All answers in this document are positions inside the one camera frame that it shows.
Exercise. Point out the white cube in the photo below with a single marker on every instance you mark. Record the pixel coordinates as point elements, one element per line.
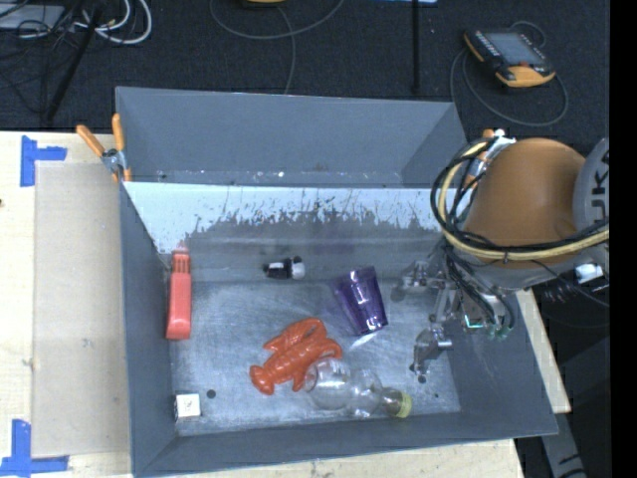
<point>188,406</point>

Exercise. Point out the pale wood flat board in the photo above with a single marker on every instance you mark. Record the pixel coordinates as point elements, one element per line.
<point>74,292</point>

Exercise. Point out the grey metal bin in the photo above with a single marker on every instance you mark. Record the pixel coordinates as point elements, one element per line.
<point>278,132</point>

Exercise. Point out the purple plastic cup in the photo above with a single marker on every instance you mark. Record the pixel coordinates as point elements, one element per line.
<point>360,299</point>

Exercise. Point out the orange toy lobster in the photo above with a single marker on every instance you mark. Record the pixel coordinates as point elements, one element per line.
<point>293,354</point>

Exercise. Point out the black and white toy animal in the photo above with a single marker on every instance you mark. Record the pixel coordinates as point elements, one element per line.
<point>286,268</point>

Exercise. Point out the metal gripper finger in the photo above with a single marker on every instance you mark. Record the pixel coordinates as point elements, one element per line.
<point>420,277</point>
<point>430,341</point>

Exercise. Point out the clear glass bottle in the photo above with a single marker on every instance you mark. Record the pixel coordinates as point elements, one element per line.
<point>348,389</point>

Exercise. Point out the red spray bottle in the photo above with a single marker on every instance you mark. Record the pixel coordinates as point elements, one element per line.
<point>179,297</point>

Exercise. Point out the black cylinder on white bracket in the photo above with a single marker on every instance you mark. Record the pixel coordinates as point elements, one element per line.
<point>590,273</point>

